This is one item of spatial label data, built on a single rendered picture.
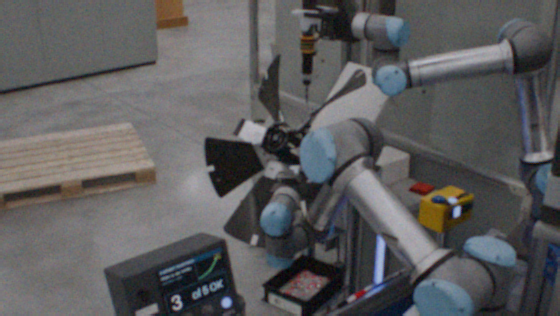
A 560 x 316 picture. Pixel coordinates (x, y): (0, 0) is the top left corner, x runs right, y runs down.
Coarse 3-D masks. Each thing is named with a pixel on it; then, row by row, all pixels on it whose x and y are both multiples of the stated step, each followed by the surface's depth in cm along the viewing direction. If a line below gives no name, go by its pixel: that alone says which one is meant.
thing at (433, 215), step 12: (444, 192) 208; (456, 192) 209; (420, 204) 205; (432, 204) 201; (456, 204) 202; (420, 216) 206; (432, 216) 202; (444, 216) 199; (468, 216) 210; (432, 228) 204; (444, 228) 202
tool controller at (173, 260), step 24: (192, 240) 145; (216, 240) 142; (120, 264) 136; (144, 264) 133; (168, 264) 134; (192, 264) 137; (216, 264) 141; (120, 288) 129; (144, 288) 130; (168, 288) 134; (192, 288) 138; (216, 288) 142; (120, 312) 134; (144, 312) 131; (192, 312) 139; (216, 312) 143; (240, 312) 147
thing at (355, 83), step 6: (354, 72) 216; (354, 78) 207; (360, 78) 202; (348, 84) 206; (354, 84) 201; (360, 84) 198; (342, 90) 204; (348, 90) 200; (354, 90) 198; (336, 96) 203; (342, 96) 200; (330, 102) 202; (318, 108) 206; (312, 114) 206
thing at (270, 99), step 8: (272, 64) 226; (272, 72) 225; (264, 80) 232; (272, 80) 224; (264, 88) 232; (272, 88) 223; (264, 96) 233; (272, 96) 223; (264, 104) 234; (272, 104) 223; (272, 112) 226
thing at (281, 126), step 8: (272, 128) 211; (280, 128) 208; (288, 128) 206; (264, 136) 211; (272, 136) 210; (280, 136) 208; (288, 136) 205; (296, 136) 208; (304, 136) 216; (264, 144) 210; (272, 144) 208; (280, 144) 206; (296, 144) 207; (272, 152) 206; (280, 152) 205; (288, 152) 207; (280, 160) 210; (288, 160) 210; (296, 160) 213
